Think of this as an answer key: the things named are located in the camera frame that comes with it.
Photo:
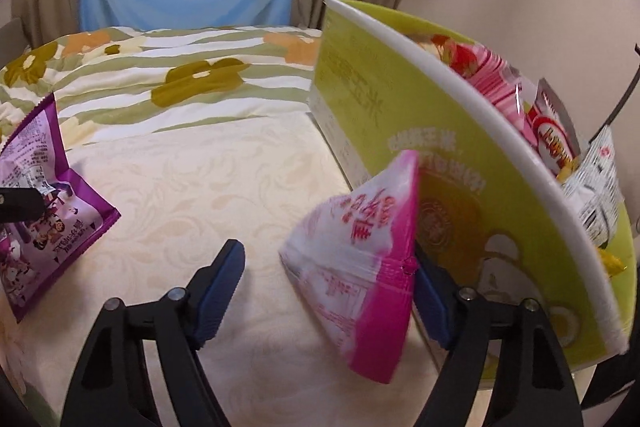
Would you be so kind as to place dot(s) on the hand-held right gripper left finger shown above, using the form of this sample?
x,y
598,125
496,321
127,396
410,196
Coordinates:
x,y
220,287

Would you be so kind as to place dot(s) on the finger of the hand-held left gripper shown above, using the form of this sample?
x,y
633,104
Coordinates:
x,y
20,204

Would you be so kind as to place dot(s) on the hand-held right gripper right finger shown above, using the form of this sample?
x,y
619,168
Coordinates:
x,y
430,302

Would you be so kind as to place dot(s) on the large purple snack packet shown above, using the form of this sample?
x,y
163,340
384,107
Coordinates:
x,y
45,157

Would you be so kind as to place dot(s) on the pink and white snack packet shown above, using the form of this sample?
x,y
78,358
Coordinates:
x,y
360,257

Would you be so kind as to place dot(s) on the green cardboard box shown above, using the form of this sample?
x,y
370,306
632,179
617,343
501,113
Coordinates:
x,y
400,107

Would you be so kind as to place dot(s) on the yellow wrapper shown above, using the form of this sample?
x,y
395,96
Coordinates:
x,y
611,263

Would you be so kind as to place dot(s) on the floral striped blanket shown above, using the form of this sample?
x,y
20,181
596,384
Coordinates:
x,y
150,72

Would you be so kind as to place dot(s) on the white text-covered snack packet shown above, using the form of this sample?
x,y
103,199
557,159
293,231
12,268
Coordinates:
x,y
595,187

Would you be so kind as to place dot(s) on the red and white snack packet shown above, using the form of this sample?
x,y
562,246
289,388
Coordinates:
x,y
552,137

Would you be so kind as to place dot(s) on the pink striped snack packet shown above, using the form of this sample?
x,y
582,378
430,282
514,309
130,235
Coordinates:
x,y
485,77

